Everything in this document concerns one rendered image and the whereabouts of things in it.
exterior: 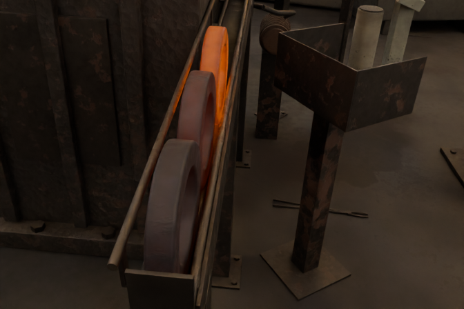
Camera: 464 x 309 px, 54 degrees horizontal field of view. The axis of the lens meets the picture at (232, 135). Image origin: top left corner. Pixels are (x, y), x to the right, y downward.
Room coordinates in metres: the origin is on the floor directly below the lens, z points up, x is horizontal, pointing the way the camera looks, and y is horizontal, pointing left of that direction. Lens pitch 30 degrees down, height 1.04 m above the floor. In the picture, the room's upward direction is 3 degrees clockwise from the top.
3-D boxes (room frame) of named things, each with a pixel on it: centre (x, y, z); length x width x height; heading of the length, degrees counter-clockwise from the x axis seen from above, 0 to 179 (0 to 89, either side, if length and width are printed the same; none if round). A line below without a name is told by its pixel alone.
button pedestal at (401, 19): (2.15, -0.78, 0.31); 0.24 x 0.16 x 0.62; 177
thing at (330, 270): (0.99, -0.25, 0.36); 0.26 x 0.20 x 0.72; 32
